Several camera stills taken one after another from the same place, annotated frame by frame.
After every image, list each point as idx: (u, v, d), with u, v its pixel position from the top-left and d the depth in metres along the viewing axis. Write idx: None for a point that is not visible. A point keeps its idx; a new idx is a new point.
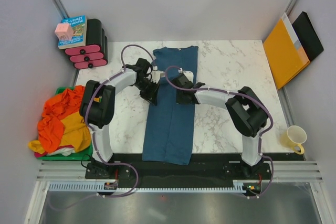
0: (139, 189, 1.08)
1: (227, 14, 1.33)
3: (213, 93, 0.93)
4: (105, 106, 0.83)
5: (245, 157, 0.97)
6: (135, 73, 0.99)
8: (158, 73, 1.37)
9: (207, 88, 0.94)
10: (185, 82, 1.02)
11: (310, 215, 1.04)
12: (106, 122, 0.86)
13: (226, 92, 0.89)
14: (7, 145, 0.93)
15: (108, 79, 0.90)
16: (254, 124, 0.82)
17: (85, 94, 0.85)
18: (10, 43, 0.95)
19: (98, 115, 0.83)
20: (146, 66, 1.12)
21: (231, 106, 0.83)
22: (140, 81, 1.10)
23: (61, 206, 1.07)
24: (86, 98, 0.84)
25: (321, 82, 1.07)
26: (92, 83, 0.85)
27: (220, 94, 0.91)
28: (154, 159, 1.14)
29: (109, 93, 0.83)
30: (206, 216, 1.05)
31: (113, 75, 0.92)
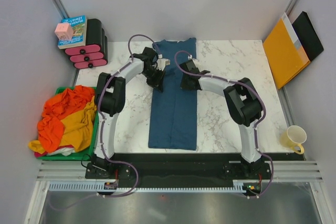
0: (139, 189, 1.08)
1: (227, 14, 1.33)
3: (215, 81, 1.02)
4: (117, 96, 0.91)
5: (244, 154, 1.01)
6: (142, 62, 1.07)
8: (164, 62, 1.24)
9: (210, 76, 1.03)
10: (192, 68, 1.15)
11: (310, 215, 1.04)
12: (118, 110, 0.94)
13: (226, 81, 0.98)
14: (7, 144, 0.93)
15: (118, 71, 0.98)
16: (248, 113, 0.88)
17: (97, 85, 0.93)
18: (9, 43, 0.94)
19: (111, 104, 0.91)
20: (153, 55, 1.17)
21: (228, 94, 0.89)
22: (146, 70, 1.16)
23: (61, 206, 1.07)
24: (100, 89, 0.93)
25: (321, 82, 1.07)
26: (103, 76, 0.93)
27: (221, 82, 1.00)
28: (159, 145, 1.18)
29: (121, 83, 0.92)
30: (206, 216, 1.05)
31: (123, 67, 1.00)
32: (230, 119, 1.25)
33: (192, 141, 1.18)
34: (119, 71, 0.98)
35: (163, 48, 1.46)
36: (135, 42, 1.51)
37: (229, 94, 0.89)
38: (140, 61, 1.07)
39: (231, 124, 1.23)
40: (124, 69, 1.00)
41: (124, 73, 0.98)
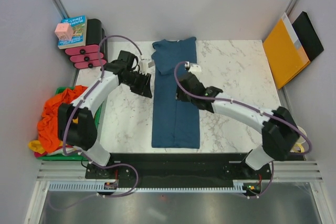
0: (139, 189, 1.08)
1: (227, 14, 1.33)
3: (238, 107, 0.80)
4: (83, 131, 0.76)
5: (248, 162, 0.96)
6: (116, 75, 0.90)
8: (145, 64, 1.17)
9: (229, 101, 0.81)
10: (196, 86, 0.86)
11: (310, 215, 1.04)
12: (88, 145, 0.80)
13: (258, 112, 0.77)
14: (8, 144, 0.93)
15: (82, 99, 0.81)
16: (286, 149, 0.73)
17: (59, 121, 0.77)
18: (10, 43, 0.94)
19: (77, 142, 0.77)
20: (131, 60, 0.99)
21: (269, 132, 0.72)
22: (125, 78, 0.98)
23: (62, 206, 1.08)
24: (62, 124, 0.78)
25: (321, 82, 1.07)
26: (63, 109, 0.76)
27: (251, 112, 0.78)
28: (162, 145, 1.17)
29: (84, 117, 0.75)
30: (206, 216, 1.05)
31: (87, 92, 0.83)
32: (230, 120, 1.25)
33: (195, 139, 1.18)
34: (83, 98, 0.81)
35: (163, 48, 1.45)
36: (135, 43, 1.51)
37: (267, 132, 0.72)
38: (113, 75, 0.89)
39: (231, 124, 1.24)
40: (91, 93, 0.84)
41: (88, 102, 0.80)
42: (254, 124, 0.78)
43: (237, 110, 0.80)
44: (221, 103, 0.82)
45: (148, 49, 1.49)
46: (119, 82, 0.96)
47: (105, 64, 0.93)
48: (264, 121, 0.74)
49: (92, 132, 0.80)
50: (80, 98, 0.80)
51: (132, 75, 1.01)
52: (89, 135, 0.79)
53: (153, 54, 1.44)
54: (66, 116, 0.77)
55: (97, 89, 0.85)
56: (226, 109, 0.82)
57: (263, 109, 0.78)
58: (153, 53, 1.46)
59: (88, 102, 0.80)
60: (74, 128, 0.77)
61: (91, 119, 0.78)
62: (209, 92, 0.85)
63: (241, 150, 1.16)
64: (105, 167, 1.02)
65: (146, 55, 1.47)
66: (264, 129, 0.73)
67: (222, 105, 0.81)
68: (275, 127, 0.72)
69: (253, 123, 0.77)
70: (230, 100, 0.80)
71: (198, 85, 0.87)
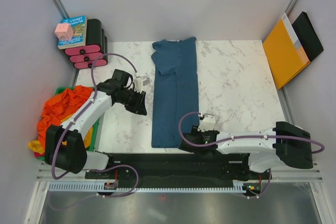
0: (139, 189, 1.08)
1: (227, 14, 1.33)
3: (241, 142, 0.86)
4: (72, 154, 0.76)
5: (253, 168, 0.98)
6: (109, 96, 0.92)
8: (140, 81, 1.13)
9: (231, 139, 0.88)
10: (193, 140, 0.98)
11: (309, 215, 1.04)
12: (77, 168, 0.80)
13: (262, 137, 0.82)
14: (7, 144, 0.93)
15: (72, 120, 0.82)
16: (306, 157, 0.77)
17: (46, 145, 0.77)
18: (10, 43, 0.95)
19: (65, 164, 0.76)
20: (125, 78, 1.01)
21: (287, 155, 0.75)
22: (119, 97, 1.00)
23: (62, 206, 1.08)
24: (49, 147, 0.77)
25: (321, 82, 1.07)
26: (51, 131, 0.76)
27: (257, 140, 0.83)
28: (162, 145, 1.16)
29: (74, 140, 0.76)
30: (206, 216, 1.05)
31: (78, 114, 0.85)
32: (230, 120, 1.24)
33: None
34: (73, 120, 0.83)
35: (163, 48, 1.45)
36: (135, 43, 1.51)
37: (281, 155, 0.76)
38: (106, 95, 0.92)
39: (231, 124, 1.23)
40: (80, 115, 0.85)
41: (79, 124, 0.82)
42: (265, 149, 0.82)
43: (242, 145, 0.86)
44: (224, 145, 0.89)
45: (148, 49, 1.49)
46: (113, 102, 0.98)
47: (99, 84, 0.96)
48: (273, 145, 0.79)
49: (81, 156, 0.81)
50: (70, 121, 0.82)
51: (126, 94, 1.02)
52: (79, 159, 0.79)
53: (153, 54, 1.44)
54: (55, 139, 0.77)
55: (88, 110, 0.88)
56: (231, 148, 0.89)
57: (266, 133, 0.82)
58: (153, 53, 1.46)
59: (79, 124, 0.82)
60: (64, 151, 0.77)
61: (81, 141, 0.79)
62: (208, 139, 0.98)
63: None
64: (104, 170, 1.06)
65: (146, 55, 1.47)
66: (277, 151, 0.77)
67: (227, 145, 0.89)
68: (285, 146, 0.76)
69: (264, 149, 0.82)
70: (231, 138, 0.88)
71: (195, 139, 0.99)
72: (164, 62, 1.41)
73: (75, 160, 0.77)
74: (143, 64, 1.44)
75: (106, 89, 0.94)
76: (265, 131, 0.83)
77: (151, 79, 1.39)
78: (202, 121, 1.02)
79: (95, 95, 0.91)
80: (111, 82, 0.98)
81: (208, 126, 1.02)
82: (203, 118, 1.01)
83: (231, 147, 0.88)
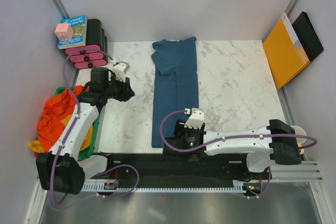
0: (139, 189, 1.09)
1: (227, 14, 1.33)
3: (236, 141, 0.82)
4: (69, 178, 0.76)
5: (252, 169, 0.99)
6: (93, 106, 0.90)
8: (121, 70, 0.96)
9: (222, 139, 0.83)
10: (176, 145, 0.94)
11: (310, 215, 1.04)
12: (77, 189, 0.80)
13: (258, 136, 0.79)
14: (7, 144, 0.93)
15: (61, 145, 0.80)
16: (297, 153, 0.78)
17: (40, 171, 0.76)
18: (10, 43, 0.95)
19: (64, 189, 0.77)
20: (104, 75, 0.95)
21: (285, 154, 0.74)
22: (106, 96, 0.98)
23: (62, 206, 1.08)
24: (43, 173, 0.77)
25: (321, 82, 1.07)
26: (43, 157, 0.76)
27: (251, 140, 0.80)
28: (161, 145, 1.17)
29: (67, 165, 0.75)
30: (206, 216, 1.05)
31: (66, 135, 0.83)
32: (230, 120, 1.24)
33: None
34: (62, 144, 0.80)
35: (163, 48, 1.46)
36: (135, 43, 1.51)
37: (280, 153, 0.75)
38: (90, 107, 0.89)
39: (231, 124, 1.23)
40: (69, 135, 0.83)
41: (69, 145, 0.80)
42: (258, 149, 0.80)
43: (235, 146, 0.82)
44: (214, 146, 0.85)
45: (148, 48, 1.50)
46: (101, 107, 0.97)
47: (81, 94, 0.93)
48: (270, 144, 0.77)
49: (79, 178, 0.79)
50: (59, 145, 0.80)
51: (111, 89, 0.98)
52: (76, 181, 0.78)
53: (153, 54, 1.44)
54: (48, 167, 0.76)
55: (75, 128, 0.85)
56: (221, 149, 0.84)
57: (261, 132, 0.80)
58: (153, 53, 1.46)
59: (69, 147, 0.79)
60: (59, 174, 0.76)
61: (75, 164, 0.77)
62: (193, 140, 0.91)
63: None
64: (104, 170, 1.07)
65: (146, 55, 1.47)
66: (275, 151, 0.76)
67: (216, 147, 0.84)
68: (282, 144, 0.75)
69: (258, 148, 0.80)
70: (222, 138, 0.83)
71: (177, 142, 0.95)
72: (164, 62, 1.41)
73: (72, 182, 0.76)
74: (143, 64, 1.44)
75: (88, 101, 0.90)
76: (259, 130, 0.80)
77: (151, 79, 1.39)
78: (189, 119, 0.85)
79: (79, 108, 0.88)
80: (92, 87, 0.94)
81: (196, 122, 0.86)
82: (190, 115, 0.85)
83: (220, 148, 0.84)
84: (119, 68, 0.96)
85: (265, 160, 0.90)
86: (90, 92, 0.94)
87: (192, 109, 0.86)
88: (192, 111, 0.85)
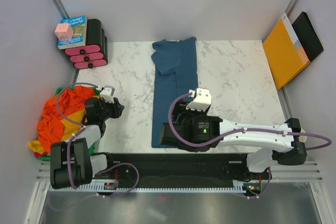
0: (138, 189, 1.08)
1: (227, 14, 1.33)
3: (257, 135, 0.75)
4: (82, 160, 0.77)
5: (252, 169, 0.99)
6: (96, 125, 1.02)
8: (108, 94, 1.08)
9: (243, 130, 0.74)
10: (180, 131, 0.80)
11: (309, 215, 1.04)
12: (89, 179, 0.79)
13: (281, 133, 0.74)
14: (7, 144, 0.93)
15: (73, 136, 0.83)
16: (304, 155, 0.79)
17: (52, 160, 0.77)
18: (9, 43, 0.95)
19: (76, 176, 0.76)
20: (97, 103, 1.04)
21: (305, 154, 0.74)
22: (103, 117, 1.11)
23: (62, 206, 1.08)
24: (55, 163, 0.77)
25: (321, 82, 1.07)
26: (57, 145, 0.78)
27: (273, 136, 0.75)
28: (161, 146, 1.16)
29: (81, 146, 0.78)
30: (206, 216, 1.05)
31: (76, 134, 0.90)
32: (230, 119, 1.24)
33: None
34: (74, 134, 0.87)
35: (163, 48, 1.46)
36: (135, 43, 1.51)
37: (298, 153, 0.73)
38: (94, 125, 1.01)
39: None
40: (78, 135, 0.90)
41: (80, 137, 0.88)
42: (276, 146, 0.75)
43: (255, 140, 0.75)
44: (233, 137, 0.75)
45: (148, 48, 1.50)
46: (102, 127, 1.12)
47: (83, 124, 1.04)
48: (293, 143, 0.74)
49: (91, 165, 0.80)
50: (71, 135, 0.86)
51: (103, 112, 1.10)
52: (88, 167, 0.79)
53: (153, 54, 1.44)
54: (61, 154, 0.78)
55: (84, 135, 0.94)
56: (239, 141, 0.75)
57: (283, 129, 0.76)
58: (153, 53, 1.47)
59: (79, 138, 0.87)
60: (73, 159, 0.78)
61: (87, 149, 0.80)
62: (207, 127, 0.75)
63: (241, 150, 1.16)
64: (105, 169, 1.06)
65: (146, 55, 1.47)
66: (296, 150, 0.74)
67: (235, 138, 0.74)
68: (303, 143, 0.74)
69: (277, 146, 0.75)
70: (244, 130, 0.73)
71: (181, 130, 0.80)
72: (164, 62, 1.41)
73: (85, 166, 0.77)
74: (143, 64, 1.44)
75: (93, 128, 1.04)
76: (281, 127, 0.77)
77: (151, 79, 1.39)
78: (194, 102, 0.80)
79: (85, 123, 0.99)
80: (88, 117, 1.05)
81: (200, 105, 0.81)
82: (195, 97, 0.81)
83: (240, 140, 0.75)
84: (106, 94, 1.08)
85: (267, 160, 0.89)
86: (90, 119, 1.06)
87: (197, 90, 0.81)
88: (197, 93, 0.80)
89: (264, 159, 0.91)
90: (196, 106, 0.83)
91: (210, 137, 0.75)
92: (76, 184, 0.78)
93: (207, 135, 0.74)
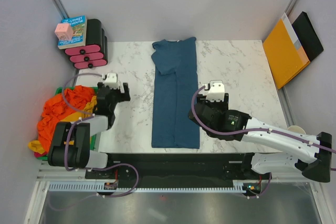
0: (138, 189, 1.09)
1: (227, 14, 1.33)
3: (279, 137, 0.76)
4: (81, 144, 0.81)
5: (256, 168, 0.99)
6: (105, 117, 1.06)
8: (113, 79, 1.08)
9: (268, 131, 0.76)
10: (213, 116, 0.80)
11: (310, 215, 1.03)
12: (82, 164, 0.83)
13: (307, 142, 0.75)
14: (7, 144, 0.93)
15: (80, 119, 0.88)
16: (323, 173, 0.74)
17: (55, 135, 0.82)
18: (9, 44, 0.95)
19: (72, 158, 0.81)
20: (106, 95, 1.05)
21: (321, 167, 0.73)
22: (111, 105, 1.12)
23: (62, 206, 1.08)
24: (55, 141, 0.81)
25: (321, 81, 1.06)
26: (62, 125, 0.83)
27: (297, 143, 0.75)
28: (161, 145, 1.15)
29: (83, 130, 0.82)
30: (206, 216, 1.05)
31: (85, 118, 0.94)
32: None
33: (195, 139, 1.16)
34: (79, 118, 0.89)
35: (163, 48, 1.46)
36: (135, 43, 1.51)
37: (324, 167, 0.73)
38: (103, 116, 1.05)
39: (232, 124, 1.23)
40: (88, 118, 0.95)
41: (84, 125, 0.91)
42: (299, 155, 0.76)
43: (279, 142, 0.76)
44: (257, 134, 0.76)
45: (148, 48, 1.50)
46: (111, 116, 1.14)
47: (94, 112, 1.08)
48: (316, 154, 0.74)
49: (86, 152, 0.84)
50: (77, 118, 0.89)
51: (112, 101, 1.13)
52: (85, 152, 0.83)
53: (153, 54, 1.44)
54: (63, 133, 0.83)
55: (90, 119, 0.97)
56: (264, 140, 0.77)
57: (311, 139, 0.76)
58: (153, 53, 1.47)
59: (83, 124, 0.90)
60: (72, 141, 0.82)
61: (88, 134, 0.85)
62: (235, 120, 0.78)
63: (242, 150, 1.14)
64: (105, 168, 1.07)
65: (146, 55, 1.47)
66: (319, 162, 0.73)
67: (259, 136, 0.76)
68: (329, 159, 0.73)
69: (301, 154, 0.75)
70: (269, 130, 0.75)
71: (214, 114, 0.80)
72: (164, 62, 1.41)
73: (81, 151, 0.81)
74: (143, 64, 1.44)
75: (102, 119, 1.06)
76: (308, 137, 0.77)
77: (151, 79, 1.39)
78: (209, 92, 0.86)
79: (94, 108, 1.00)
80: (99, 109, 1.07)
81: (217, 96, 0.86)
82: (209, 88, 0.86)
83: (263, 139, 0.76)
84: (112, 81, 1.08)
85: (286, 166, 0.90)
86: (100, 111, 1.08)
87: (210, 83, 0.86)
88: (211, 84, 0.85)
89: (281, 164, 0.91)
90: (214, 97, 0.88)
91: (237, 129, 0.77)
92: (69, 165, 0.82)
93: (233, 127, 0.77)
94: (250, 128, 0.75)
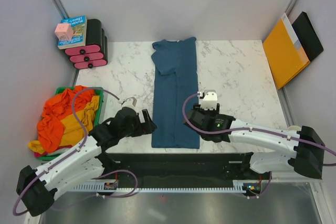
0: (142, 189, 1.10)
1: (227, 14, 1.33)
3: (259, 134, 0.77)
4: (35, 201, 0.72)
5: (254, 167, 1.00)
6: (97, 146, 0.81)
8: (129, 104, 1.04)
9: (249, 129, 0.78)
10: (202, 119, 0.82)
11: (310, 215, 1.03)
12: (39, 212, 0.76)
13: (285, 137, 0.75)
14: (7, 144, 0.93)
15: (46, 169, 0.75)
16: (309, 167, 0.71)
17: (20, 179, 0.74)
18: (9, 44, 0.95)
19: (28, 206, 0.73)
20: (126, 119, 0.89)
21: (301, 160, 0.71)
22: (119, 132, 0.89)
23: (62, 206, 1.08)
24: (20, 183, 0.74)
25: (322, 82, 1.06)
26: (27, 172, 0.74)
27: (276, 138, 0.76)
28: (162, 145, 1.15)
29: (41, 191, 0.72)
30: (206, 216, 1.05)
31: (56, 162, 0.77)
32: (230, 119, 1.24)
33: (195, 139, 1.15)
34: (46, 169, 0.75)
35: (163, 48, 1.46)
36: (135, 43, 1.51)
37: (304, 159, 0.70)
38: (94, 145, 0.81)
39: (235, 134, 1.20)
40: (59, 163, 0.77)
41: (50, 176, 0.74)
42: (282, 150, 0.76)
43: (259, 140, 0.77)
44: (240, 133, 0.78)
45: (148, 47, 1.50)
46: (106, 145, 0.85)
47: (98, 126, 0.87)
48: (295, 147, 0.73)
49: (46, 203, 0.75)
50: (43, 169, 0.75)
51: (125, 133, 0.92)
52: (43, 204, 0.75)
53: (153, 54, 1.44)
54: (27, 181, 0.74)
55: (69, 159, 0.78)
56: (245, 138, 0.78)
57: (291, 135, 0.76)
58: (153, 53, 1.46)
59: (49, 176, 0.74)
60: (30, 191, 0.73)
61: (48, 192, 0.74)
62: (221, 122, 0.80)
63: (242, 150, 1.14)
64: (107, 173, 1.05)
65: (146, 55, 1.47)
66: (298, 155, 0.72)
67: (241, 135, 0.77)
68: (310, 151, 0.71)
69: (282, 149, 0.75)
70: (249, 128, 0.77)
71: (204, 118, 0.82)
72: (164, 62, 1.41)
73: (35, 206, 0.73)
74: (143, 64, 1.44)
75: (98, 138, 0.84)
76: (289, 132, 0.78)
77: (151, 79, 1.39)
78: (202, 100, 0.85)
79: (83, 142, 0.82)
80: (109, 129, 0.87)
81: (211, 104, 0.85)
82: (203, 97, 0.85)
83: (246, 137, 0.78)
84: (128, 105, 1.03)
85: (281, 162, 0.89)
86: (108, 129, 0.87)
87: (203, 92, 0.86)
88: (205, 93, 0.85)
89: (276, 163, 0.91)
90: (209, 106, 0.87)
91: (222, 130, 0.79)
92: (29, 210, 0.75)
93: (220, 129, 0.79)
94: (237, 128, 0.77)
